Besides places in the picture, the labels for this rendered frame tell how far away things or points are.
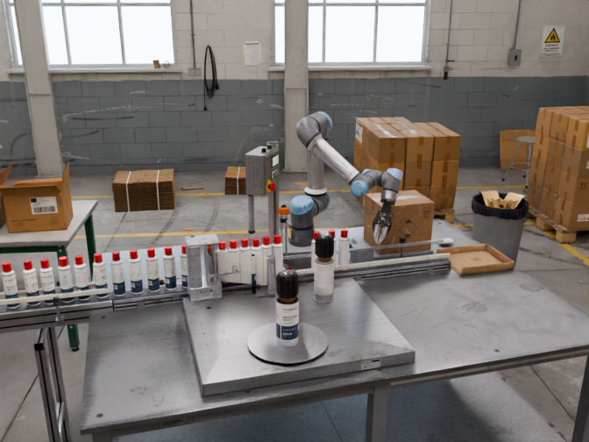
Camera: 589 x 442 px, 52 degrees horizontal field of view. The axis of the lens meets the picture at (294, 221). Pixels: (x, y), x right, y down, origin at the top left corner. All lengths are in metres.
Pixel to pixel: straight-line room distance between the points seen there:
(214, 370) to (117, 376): 0.37
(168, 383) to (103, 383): 0.23
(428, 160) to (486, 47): 2.79
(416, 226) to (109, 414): 1.85
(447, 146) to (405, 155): 0.42
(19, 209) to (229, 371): 2.19
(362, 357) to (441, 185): 4.11
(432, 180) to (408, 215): 2.98
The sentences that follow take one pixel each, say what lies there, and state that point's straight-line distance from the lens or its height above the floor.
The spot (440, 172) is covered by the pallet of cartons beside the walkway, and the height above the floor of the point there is 0.53.
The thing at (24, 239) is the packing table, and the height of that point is 0.78.
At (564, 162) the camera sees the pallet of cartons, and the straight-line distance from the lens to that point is 6.16.
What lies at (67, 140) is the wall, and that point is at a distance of 8.42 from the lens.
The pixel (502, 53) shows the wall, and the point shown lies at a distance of 8.66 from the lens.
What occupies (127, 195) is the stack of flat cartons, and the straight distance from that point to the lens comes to 6.71.
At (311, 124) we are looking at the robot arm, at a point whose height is 1.56.
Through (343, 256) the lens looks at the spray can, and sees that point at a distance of 2.94.
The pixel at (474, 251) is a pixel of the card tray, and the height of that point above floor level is 0.83.
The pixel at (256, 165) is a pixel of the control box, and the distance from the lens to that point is 2.72.
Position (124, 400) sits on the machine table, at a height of 0.83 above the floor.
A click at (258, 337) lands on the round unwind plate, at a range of 2.39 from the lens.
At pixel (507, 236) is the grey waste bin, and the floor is 0.38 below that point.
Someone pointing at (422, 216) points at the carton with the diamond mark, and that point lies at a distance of 3.28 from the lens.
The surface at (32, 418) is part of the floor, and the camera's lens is 3.72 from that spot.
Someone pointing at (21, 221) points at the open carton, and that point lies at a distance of 4.07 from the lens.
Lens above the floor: 2.10
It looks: 20 degrees down
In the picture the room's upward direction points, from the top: straight up
